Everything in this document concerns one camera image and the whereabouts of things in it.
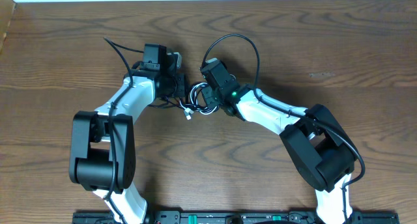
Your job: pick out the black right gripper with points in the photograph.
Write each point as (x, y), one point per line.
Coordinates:
(206, 92)

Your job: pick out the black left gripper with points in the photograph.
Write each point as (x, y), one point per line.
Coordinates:
(181, 88)

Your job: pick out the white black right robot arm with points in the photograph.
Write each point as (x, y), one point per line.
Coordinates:
(318, 147)

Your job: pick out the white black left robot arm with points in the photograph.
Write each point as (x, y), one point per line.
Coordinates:
(103, 153)

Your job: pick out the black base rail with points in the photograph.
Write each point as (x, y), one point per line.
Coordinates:
(293, 216)

